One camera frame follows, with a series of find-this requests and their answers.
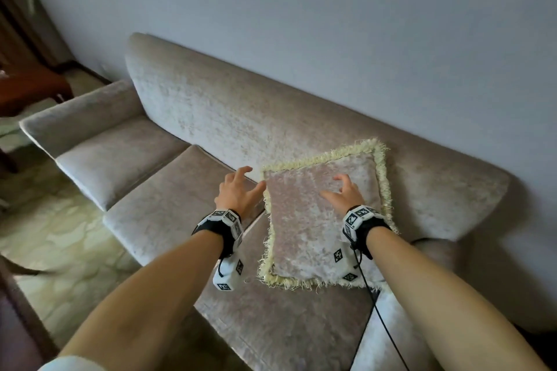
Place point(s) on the reddish brown wooden table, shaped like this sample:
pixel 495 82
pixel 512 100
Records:
pixel 30 88

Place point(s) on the person's left thumb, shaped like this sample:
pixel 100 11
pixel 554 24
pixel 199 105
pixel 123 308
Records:
pixel 257 190

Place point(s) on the person's right forearm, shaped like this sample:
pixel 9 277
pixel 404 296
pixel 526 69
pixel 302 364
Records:
pixel 439 305

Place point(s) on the person's left hand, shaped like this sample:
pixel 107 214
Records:
pixel 235 197

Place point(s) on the person's right thumb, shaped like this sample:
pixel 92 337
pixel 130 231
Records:
pixel 330 197

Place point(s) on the white marker wrist camera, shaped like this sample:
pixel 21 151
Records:
pixel 226 227
pixel 363 220

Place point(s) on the beige velvet seat cushion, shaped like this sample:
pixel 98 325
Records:
pixel 174 205
pixel 283 323
pixel 113 157

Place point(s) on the beige velvet sofa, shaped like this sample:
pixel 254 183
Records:
pixel 243 118

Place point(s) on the dark wooden door frame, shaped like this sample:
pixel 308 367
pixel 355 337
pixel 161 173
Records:
pixel 21 14

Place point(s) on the person's right hand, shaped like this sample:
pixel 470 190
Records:
pixel 350 199

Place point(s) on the white sleeve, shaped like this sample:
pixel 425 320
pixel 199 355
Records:
pixel 74 364

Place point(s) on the beige fringed throw pillow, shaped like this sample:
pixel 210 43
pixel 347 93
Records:
pixel 304 227

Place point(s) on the person's left forearm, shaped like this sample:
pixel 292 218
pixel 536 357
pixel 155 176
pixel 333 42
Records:
pixel 152 297

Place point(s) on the dark wooden furniture edge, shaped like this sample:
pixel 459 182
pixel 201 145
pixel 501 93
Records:
pixel 21 323

